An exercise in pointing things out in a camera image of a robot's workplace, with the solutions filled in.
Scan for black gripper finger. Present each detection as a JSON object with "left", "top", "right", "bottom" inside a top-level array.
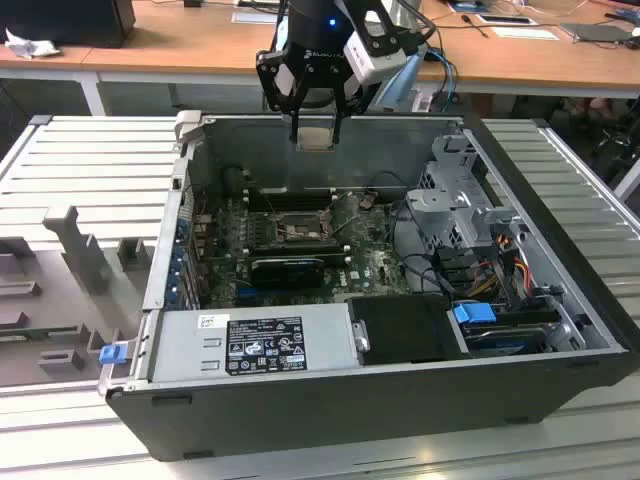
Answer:
[
  {"left": 255, "top": 48, "right": 307, "bottom": 150},
  {"left": 330, "top": 73, "right": 372, "bottom": 147}
]

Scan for silver square CPU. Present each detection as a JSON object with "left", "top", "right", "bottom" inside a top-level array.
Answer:
[{"left": 294, "top": 126, "right": 335, "bottom": 152}]

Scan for metal socket cover frame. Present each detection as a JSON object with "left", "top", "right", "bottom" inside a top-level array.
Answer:
[{"left": 325, "top": 192, "right": 360, "bottom": 236}]

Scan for black RAM slot bank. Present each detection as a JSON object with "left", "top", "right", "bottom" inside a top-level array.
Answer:
[
  {"left": 246, "top": 186, "right": 337, "bottom": 212},
  {"left": 248, "top": 241, "right": 349, "bottom": 267}
]

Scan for CPU socket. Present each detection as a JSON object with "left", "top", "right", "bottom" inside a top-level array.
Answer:
[{"left": 272, "top": 211, "right": 334, "bottom": 247}]

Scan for white flat device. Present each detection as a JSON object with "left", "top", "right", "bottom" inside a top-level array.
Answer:
[{"left": 231, "top": 10, "right": 281, "bottom": 25}]

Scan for wooden desk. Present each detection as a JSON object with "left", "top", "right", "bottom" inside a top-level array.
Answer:
[{"left": 0, "top": 0, "right": 640, "bottom": 99}]

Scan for silver metal drive cage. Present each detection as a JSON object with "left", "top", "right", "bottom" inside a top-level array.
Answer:
[{"left": 403, "top": 133, "right": 526, "bottom": 251}]

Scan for green motherboard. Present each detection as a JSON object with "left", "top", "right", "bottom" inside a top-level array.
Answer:
[{"left": 192, "top": 189, "right": 427, "bottom": 309}]

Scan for blue booklet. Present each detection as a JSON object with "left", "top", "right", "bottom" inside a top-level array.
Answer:
[{"left": 449, "top": 0, "right": 494, "bottom": 14}]

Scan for white-edged phone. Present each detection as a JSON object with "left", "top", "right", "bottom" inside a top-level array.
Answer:
[{"left": 474, "top": 13, "right": 539, "bottom": 27}]

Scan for black graphics card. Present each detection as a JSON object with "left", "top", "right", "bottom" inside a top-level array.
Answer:
[{"left": 248, "top": 256, "right": 325, "bottom": 290}]

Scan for white paper sheet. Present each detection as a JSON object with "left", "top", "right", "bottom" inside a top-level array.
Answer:
[{"left": 489, "top": 25, "right": 560, "bottom": 41}]

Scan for black box on desk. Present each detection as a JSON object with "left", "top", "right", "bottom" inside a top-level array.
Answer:
[{"left": 0, "top": 0, "right": 137, "bottom": 50}]

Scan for black plastic fan shroud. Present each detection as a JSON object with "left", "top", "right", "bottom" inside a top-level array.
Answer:
[{"left": 346, "top": 293, "right": 474, "bottom": 365}]

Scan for crumpled white paper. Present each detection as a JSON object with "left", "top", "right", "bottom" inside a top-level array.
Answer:
[{"left": 3, "top": 27, "right": 62, "bottom": 60}]

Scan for hard disk in blue carrier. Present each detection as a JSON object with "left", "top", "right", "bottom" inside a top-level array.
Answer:
[{"left": 452, "top": 301, "right": 551, "bottom": 357}]

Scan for dark grey tablet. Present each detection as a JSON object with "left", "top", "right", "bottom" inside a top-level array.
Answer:
[{"left": 558, "top": 22, "right": 640, "bottom": 46}]

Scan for grey power supply unit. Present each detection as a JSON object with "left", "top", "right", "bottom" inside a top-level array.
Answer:
[{"left": 147, "top": 304, "right": 362, "bottom": 384}]

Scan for grey parts rack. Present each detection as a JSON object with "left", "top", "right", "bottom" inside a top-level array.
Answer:
[{"left": 0, "top": 204, "right": 154, "bottom": 389}]

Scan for black open PC case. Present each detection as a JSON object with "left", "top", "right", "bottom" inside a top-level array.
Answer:
[{"left": 97, "top": 110, "right": 640, "bottom": 464}]

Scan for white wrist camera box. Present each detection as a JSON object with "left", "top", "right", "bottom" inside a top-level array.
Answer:
[{"left": 343, "top": 9, "right": 407, "bottom": 85}]

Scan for blue cable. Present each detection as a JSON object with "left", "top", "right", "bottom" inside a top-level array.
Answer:
[{"left": 424, "top": 47, "right": 459, "bottom": 109}]

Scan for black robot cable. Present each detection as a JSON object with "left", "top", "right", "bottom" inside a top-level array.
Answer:
[{"left": 384, "top": 0, "right": 454, "bottom": 99}]

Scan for coloured power wires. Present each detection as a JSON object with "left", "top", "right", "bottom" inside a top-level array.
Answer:
[{"left": 469, "top": 249, "right": 534, "bottom": 299}]

